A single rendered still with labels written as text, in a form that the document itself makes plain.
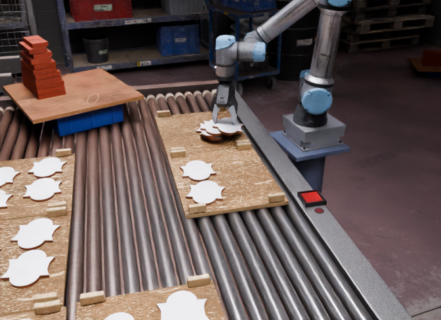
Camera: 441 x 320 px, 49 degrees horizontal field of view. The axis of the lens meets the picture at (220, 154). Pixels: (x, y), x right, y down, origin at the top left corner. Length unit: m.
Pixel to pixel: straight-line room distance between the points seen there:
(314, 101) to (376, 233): 1.44
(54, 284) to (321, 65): 1.21
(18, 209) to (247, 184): 0.77
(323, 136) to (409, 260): 1.17
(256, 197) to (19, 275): 0.76
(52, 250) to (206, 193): 0.52
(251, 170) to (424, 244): 1.63
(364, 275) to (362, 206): 2.01
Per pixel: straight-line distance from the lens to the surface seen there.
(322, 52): 1.88
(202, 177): 1.72
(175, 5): 5.95
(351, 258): 1.46
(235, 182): 1.71
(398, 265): 2.96
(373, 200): 3.49
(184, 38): 6.08
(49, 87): 2.30
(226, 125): 1.99
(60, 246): 1.49
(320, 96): 1.90
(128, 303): 1.27
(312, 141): 2.09
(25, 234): 1.55
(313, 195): 1.68
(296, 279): 1.36
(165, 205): 1.63
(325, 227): 1.56
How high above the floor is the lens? 1.82
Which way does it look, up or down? 28 degrees down
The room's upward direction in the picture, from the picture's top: straight up
